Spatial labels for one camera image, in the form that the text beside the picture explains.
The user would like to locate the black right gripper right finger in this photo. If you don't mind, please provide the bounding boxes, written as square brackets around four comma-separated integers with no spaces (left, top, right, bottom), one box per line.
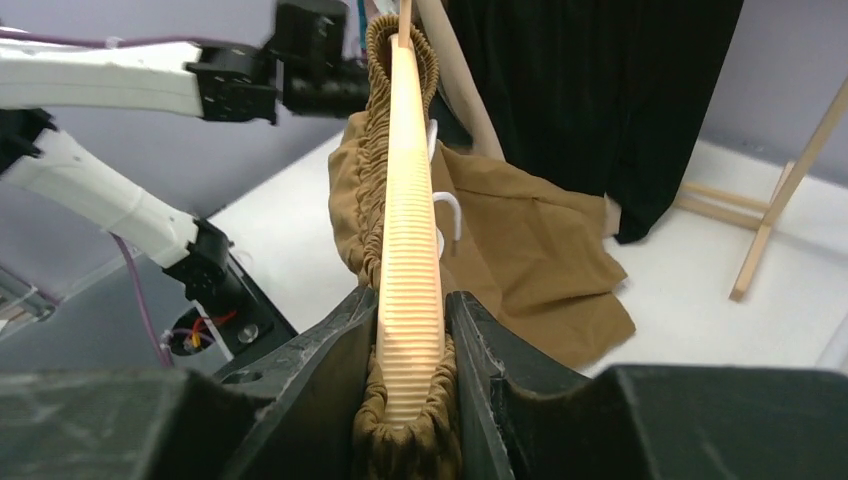
[446,292,847,479]

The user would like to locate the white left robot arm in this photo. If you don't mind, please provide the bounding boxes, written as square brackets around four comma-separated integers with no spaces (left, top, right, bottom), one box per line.
[1,1,355,329]

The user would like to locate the wooden clothes rack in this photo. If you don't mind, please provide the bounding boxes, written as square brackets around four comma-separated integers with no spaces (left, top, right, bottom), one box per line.
[674,82,847,302]

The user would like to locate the beige shorts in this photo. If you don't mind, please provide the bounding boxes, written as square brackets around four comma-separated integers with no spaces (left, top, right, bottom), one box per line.
[418,1,633,237]

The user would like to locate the black shorts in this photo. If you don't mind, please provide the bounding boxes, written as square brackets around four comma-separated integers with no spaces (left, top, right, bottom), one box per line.
[447,0,742,244]

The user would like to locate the wooden hanger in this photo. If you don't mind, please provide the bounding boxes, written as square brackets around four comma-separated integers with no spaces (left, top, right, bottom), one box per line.
[376,1,445,430]

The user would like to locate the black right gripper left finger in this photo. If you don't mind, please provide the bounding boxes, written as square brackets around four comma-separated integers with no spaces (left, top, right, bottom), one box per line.
[1,287,377,479]

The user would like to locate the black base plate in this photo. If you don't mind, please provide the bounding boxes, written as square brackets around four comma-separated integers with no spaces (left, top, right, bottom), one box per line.
[159,256,298,384]

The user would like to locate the brown shorts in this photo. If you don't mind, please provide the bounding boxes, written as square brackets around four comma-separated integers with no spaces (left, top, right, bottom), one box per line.
[329,15,635,479]

